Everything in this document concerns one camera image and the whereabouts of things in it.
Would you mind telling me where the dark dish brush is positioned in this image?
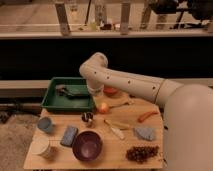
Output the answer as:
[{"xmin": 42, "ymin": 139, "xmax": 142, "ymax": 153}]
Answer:
[{"xmin": 55, "ymin": 84, "xmax": 89, "ymax": 99}]

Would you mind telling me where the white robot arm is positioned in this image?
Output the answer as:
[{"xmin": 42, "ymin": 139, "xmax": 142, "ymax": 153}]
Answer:
[{"xmin": 79, "ymin": 52, "xmax": 213, "ymax": 171}]

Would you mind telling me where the red bowl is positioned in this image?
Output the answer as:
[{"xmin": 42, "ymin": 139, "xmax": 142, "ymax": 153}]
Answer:
[{"xmin": 103, "ymin": 86, "xmax": 118, "ymax": 96}]

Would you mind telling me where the purple bowl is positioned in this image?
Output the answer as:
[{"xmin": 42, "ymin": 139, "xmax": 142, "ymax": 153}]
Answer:
[{"xmin": 72, "ymin": 131, "xmax": 103, "ymax": 162}]

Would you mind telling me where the orange round fruit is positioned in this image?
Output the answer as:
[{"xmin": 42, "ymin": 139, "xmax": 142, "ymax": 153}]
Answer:
[{"xmin": 97, "ymin": 102, "xmax": 109, "ymax": 114}]

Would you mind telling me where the metal spoon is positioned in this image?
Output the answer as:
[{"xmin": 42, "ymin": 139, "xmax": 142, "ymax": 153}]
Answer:
[{"xmin": 109, "ymin": 102, "xmax": 131, "ymax": 109}]

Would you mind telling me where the small metal cup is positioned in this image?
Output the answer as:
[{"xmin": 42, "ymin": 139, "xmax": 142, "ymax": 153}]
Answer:
[{"xmin": 81, "ymin": 112, "xmax": 93, "ymax": 127}]

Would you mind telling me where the wooden spatula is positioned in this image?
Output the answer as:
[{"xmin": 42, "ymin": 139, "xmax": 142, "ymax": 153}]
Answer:
[{"xmin": 106, "ymin": 120, "xmax": 132, "ymax": 130}]

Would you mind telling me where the green plastic tray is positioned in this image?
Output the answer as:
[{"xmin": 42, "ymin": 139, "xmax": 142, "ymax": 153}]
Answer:
[{"xmin": 41, "ymin": 77, "xmax": 95, "ymax": 113}]

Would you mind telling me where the orange carrot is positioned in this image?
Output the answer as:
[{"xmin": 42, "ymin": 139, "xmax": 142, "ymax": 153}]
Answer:
[{"xmin": 137, "ymin": 111, "xmax": 158, "ymax": 123}]

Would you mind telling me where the grey blue cloth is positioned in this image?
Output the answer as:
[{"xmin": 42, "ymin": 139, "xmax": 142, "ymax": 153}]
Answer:
[{"xmin": 134, "ymin": 127, "xmax": 156, "ymax": 141}]

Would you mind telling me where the blue sponge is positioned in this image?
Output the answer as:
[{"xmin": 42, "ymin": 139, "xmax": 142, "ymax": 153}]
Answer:
[{"xmin": 60, "ymin": 126, "xmax": 78, "ymax": 147}]

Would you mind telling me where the blue cup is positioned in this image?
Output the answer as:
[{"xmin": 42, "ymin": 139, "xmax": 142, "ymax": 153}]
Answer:
[{"xmin": 37, "ymin": 117, "xmax": 53, "ymax": 134}]

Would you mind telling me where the bunch of dark grapes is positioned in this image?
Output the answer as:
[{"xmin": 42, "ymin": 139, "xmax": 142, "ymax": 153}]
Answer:
[{"xmin": 126, "ymin": 146, "xmax": 159, "ymax": 163}]

